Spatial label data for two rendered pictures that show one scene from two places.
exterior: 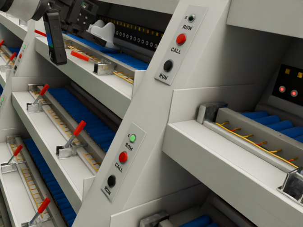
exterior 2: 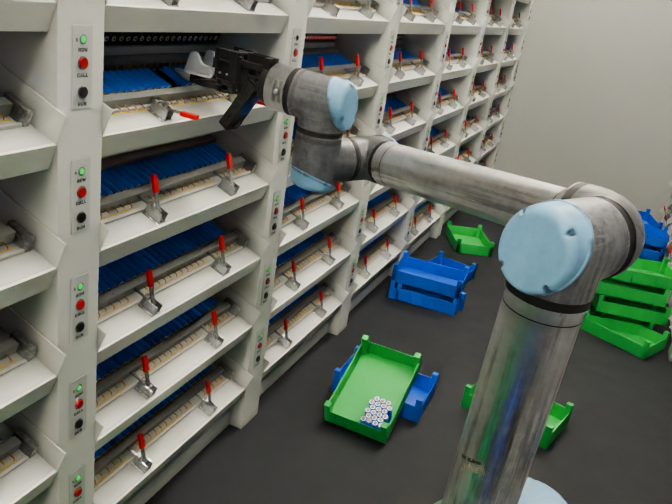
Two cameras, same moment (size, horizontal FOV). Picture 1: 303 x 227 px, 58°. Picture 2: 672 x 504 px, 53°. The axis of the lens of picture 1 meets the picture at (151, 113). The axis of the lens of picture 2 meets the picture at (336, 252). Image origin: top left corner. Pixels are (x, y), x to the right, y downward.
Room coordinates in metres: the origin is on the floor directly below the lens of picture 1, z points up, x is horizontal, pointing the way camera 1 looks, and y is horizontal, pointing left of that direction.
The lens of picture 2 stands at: (1.01, 1.58, 1.22)
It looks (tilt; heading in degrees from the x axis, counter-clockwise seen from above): 21 degrees down; 244
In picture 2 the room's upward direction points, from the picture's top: 9 degrees clockwise
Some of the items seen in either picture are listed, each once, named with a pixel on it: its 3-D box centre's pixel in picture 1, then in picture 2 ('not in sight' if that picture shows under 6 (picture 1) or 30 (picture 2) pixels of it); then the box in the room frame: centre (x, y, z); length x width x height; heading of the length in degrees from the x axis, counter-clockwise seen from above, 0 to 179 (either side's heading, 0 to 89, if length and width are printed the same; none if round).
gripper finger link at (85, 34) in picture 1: (87, 35); not in sight; (0.63, 0.21, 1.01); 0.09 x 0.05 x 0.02; 126
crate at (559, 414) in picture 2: not in sight; (516, 404); (-0.45, 0.15, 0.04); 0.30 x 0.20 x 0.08; 119
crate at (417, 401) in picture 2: not in sight; (385, 381); (-0.06, -0.06, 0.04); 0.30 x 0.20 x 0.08; 133
